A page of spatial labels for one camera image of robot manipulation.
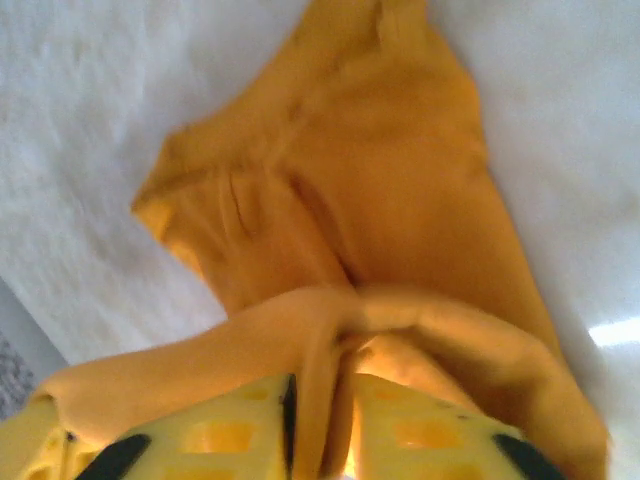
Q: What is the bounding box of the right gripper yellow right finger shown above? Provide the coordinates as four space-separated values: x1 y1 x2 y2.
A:
349 375 567 480

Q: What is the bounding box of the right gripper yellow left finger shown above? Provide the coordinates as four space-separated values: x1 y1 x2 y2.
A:
77 374 299 480

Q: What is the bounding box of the yellow t-shirt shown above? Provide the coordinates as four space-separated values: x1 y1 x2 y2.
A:
0 0 614 480

